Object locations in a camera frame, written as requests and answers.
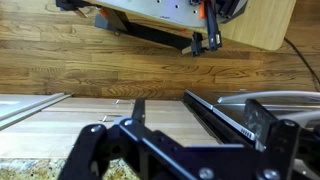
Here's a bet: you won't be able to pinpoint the white pantry door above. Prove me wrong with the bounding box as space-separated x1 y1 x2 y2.
0 92 73 131

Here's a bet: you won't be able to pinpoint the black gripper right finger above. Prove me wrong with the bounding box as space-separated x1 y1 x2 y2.
243 98 320 180

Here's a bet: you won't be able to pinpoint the stainless steel gas range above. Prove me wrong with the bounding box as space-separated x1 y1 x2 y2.
182 89 320 180

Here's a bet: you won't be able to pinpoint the robot mounting platform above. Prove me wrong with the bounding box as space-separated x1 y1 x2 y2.
54 0 298 52

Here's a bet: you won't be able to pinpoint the black orange bar clamp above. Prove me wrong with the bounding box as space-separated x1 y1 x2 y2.
190 0 223 57

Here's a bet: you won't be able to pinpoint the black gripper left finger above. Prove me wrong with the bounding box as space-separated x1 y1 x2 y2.
58 98 148 180

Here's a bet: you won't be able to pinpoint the black floor cable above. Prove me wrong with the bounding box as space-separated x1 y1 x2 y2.
283 36 320 93

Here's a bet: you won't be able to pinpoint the wooden lower cabinets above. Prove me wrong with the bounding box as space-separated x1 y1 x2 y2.
0 93 221 159

